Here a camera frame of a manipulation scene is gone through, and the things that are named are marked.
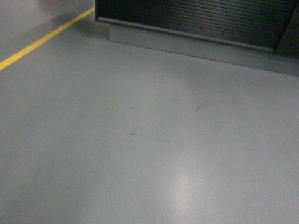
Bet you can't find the black checkout counter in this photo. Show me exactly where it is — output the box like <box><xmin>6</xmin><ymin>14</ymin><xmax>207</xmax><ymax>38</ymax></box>
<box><xmin>95</xmin><ymin>0</ymin><xmax>299</xmax><ymax>76</ymax></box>

